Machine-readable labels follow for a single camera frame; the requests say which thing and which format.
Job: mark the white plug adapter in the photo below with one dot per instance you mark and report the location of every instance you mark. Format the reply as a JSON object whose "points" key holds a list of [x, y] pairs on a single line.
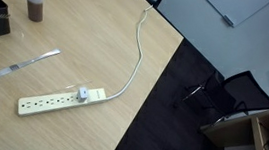
{"points": [[82, 94]]}

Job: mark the cream power strip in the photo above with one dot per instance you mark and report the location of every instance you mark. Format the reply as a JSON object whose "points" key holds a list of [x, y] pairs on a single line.
{"points": [[47, 103]]}

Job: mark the silver table knife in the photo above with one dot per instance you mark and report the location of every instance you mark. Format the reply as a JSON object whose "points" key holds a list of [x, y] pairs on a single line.
{"points": [[25, 63]]}

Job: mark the wooden desk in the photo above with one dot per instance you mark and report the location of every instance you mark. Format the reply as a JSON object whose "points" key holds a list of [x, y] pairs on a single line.
{"points": [[232, 130]]}

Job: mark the black mesh office chair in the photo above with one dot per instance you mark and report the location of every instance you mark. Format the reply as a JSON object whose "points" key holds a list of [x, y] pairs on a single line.
{"points": [[247, 90]]}

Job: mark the wall whiteboard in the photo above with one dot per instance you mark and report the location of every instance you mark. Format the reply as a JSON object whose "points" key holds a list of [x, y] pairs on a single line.
{"points": [[235, 5]]}

